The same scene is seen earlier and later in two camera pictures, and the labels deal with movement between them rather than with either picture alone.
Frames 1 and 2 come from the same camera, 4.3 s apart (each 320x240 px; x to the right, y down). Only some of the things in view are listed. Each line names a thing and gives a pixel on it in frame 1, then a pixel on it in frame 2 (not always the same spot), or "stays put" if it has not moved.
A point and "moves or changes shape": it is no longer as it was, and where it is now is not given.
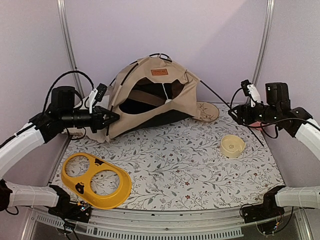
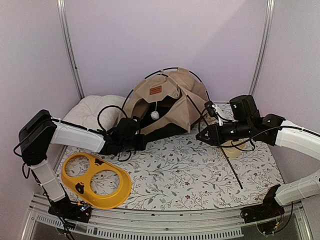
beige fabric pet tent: (154, 93) moves or changes shape
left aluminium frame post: (66, 38) stays put
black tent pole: (130, 72) → (132, 91)
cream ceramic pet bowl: (232, 146) stays put
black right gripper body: (252, 118) → (219, 138)
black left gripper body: (96, 115) → (128, 145)
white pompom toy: (168, 100) → (155, 114)
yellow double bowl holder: (97, 183) stays put
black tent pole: (222, 100) → (225, 157)
